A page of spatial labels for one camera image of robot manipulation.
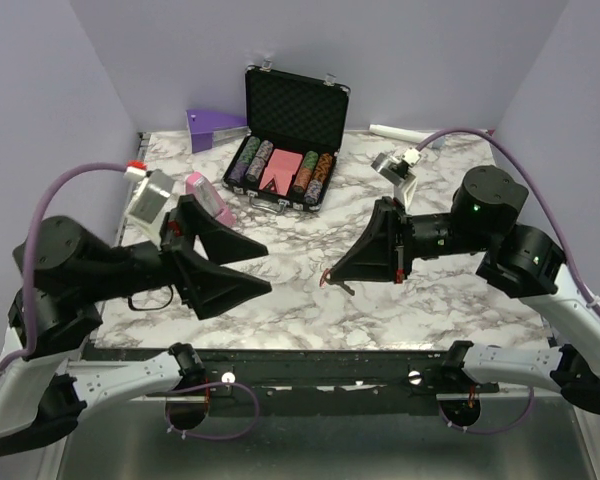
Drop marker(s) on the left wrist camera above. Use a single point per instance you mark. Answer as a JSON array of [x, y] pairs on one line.
[[147, 207]]

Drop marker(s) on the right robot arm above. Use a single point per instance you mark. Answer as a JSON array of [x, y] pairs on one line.
[[521, 261]]

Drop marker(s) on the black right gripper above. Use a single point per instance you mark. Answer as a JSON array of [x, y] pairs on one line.
[[375, 257]]

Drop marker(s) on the white cylindrical tube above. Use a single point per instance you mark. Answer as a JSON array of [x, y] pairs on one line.
[[395, 133]]

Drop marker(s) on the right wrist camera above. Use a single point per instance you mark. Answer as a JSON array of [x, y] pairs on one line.
[[398, 170]]

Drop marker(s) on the pink card deck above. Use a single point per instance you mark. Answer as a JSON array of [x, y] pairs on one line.
[[280, 171]]

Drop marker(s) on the black poker chip case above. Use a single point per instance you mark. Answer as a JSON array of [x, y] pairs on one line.
[[294, 113]]

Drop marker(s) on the purple wedge block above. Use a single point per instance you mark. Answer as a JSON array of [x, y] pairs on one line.
[[209, 128]]

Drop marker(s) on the pink plastic box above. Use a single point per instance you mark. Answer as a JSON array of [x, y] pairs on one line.
[[201, 188]]

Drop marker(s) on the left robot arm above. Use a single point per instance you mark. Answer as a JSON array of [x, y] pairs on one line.
[[52, 316]]

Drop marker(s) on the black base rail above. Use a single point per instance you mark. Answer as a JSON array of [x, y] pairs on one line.
[[292, 383]]

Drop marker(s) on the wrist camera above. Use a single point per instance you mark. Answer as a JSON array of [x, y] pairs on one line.
[[398, 170], [147, 207]]

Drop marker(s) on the silver key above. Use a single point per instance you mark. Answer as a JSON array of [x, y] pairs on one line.
[[344, 286]]

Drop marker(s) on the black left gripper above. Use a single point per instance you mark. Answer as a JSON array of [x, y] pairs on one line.
[[213, 287]]

